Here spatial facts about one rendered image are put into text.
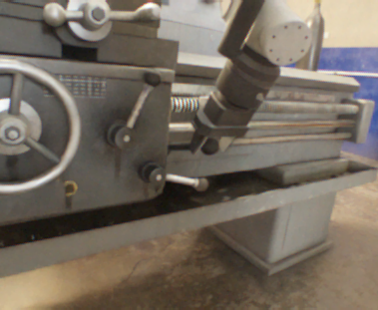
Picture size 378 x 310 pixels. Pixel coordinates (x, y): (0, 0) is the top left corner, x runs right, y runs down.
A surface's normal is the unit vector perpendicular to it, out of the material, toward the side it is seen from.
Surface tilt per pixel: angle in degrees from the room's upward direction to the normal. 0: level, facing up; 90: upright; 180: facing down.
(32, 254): 90
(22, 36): 90
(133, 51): 90
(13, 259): 90
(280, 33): 117
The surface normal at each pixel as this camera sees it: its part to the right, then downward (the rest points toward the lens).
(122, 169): 0.55, 0.26
